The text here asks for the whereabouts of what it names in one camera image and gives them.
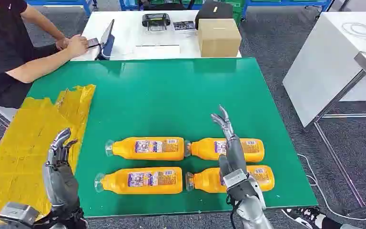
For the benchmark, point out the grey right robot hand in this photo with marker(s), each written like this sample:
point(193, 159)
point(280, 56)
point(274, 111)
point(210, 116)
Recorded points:
point(235, 151)

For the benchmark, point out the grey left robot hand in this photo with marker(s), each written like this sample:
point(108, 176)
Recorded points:
point(60, 183)

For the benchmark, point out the orange drink bottle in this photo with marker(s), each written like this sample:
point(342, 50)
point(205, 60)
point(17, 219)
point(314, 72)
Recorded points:
point(205, 181)
point(148, 148)
point(205, 150)
point(138, 180)

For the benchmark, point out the yellow sheet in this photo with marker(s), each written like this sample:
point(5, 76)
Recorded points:
point(12, 151)

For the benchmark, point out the green mat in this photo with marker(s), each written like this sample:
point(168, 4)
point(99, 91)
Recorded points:
point(170, 94)

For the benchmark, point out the black and white sneaker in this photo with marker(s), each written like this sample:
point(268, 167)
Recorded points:
point(306, 216)

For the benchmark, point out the cardboard box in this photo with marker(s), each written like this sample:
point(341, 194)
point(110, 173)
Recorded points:
point(219, 38)

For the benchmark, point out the person's leg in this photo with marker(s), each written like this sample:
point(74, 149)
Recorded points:
point(331, 223)

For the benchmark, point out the flat white box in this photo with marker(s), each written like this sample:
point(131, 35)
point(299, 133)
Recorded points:
point(157, 51)

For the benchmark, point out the white table with metal legs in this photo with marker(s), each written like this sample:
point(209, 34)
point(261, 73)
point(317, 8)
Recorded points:
point(328, 63)

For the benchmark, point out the printed leaflet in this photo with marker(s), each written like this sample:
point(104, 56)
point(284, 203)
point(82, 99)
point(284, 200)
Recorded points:
point(184, 25)

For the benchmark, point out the person's right hand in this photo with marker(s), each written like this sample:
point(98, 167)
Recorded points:
point(77, 45)

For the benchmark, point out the person's hand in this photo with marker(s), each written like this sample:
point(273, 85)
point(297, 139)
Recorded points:
point(77, 45)
point(62, 43)

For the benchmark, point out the person's left hand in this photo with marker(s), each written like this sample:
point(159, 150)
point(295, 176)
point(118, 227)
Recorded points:
point(62, 43)

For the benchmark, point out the black bag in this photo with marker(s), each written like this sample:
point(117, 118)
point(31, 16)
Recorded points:
point(213, 12)

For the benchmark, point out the green crate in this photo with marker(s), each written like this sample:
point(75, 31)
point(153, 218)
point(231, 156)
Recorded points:
point(238, 9)

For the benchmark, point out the dark phone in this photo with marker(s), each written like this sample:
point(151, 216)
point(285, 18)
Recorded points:
point(93, 42)

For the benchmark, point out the person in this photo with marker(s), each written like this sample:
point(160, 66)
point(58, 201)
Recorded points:
point(0, 47)

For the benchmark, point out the tablet in blue case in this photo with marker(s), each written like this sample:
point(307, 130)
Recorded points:
point(107, 41)

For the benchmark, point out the black handheld controller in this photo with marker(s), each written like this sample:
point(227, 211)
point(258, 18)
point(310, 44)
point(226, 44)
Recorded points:
point(156, 19)

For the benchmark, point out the blue metal rack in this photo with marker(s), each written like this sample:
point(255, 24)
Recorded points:
point(129, 4)
point(284, 2)
point(60, 2)

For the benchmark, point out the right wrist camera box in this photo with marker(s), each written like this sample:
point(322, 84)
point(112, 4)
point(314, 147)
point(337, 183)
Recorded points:
point(236, 180)

